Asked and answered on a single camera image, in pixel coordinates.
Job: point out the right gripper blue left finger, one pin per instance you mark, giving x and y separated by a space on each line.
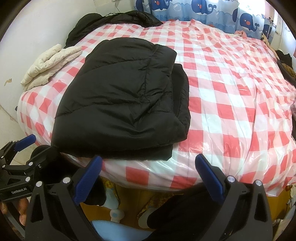
85 178

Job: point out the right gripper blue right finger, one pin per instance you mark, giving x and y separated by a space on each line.
212 177

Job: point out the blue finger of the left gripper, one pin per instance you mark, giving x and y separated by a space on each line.
25 142

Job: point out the black puffer jacket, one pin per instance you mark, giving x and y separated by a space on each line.
129 101

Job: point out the dark clothes pile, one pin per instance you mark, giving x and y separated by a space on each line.
285 65

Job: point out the person's left hand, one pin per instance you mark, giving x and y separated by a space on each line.
21 206

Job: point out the blue slipper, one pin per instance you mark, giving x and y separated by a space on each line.
109 230

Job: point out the cream puffer jacket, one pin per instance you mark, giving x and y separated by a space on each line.
47 64

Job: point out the black coat at headboard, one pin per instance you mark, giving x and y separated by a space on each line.
92 21

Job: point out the whale print curtain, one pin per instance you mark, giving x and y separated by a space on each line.
255 18

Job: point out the yellow bed frame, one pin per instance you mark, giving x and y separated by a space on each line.
278 205

